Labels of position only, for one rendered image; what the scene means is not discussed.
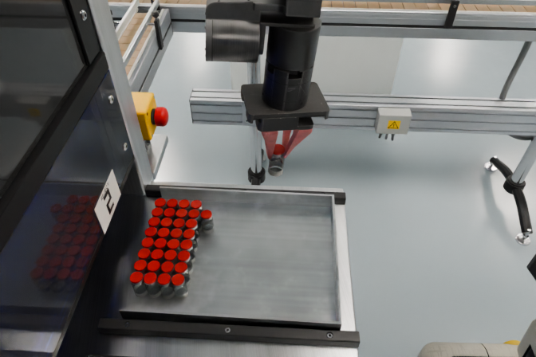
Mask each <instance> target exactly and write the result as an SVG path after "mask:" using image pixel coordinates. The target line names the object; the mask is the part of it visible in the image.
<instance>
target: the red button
mask: <svg viewBox="0 0 536 357"><path fill-rule="evenodd" d="M154 119H155V124H156V126H157V127H164V126H166V125H167V123H168V119H169V115H168V110H167V109H166V108H165V107H157V108H156V110H155V114H154Z"/></svg>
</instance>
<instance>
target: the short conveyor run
mask: <svg viewBox="0 0 536 357"><path fill-rule="evenodd" d="M139 4H140V3H139V0H134V2H133V3H132V4H131V6H130V7H129V9H128V11H127V13H126V14H125V15H124V17H123V18H122V20H121V22H115V21H113V24H114V27H115V26H117V28H116V27H115V30H116V35H117V39H118V42H119V46H120V51H121V55H122V58H123V61H124V67H125V70H126V73H127V77H128V83H129V86H130V89H131V92H148V90H149V89H150V86H151V84H152V82H153V79H154V77H155V75H156V72H157V70H158V68H159V66H160V63H161V61H162V59H163V57H164V54H165V52H166V50H167V47H168V45H169V42H170V40H171V38H172V35H173V28H172V23H171V15H170V10H169V9H162V10H157V8H158V6H159V4H160V1H159V0H155V1H154V2H153V4H152V6H151V8H150V10H138V8H137V7H138V5H139ZM112 20H113V18H112Z"/></svg>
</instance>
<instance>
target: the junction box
mask: <svg viewBox="0 0 536 357"><path fill-rule="evenodd" d="M411 119H412V114H411V111H410V108H378V110H377V114H376V121H375V125H374V126H375V130H376V133H380V134H403V135H407V134H408V129H409V126H410V123H411Z"/></svg>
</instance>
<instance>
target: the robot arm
mask: <svg viewBox="0 0 536 357"><path fill-rule="evenodd" d="M321 4H322V0H207V4H206V12H205V15H206V21H205V23H206V25H205V29H206V41H205V43H206V47H205V50H206V54H205V57H206V61H221V62H244V63H257V62H258V55H263V50H264V43H265V34H266V26H269V33H268V41H267V49H266V64H265V72H264V80H263V84H243V85H242V86H241V97H242V101H244V104H245V107H246V118H247V121H248V122H249V123H251V124H252V123H253V121H254V120H255V123H256V126H257V129H258V130H259V131H260V132H261V133H262V136H263V139H264V140H265V145H266V153H267V157H268V159H271V157H272V155H273V153H274V147H275V144H276V141H277V137H278V131H283V134H282V146H284V147H285V154H284V158H286V157H287V156H288V155H289V154H290V152H291V151H292V150H293V149H294V148H295V147H296V146H297V145H298V144H299V143H300V142H301V141H302V140H303V139H305V138H306V137H307V136H308V135H309V134H311V133H312V130H313V121H312V118H311V117H318V116H324V118H325V120H326V119H328V116H329V110H330V109H329V106H328V104H327V102H326V100H325V98H324V96H323V94H322V92H321V90H320V88H319V86H318V84H317V83H316V82H311V79H312V74H313V67H314V62H315V57H316V53H317V45H318V41H319V36H320V32H321V19H320V15H321ZM292 130H293V134H292V136H291V137H290V133H291V131H292Z"/></svg>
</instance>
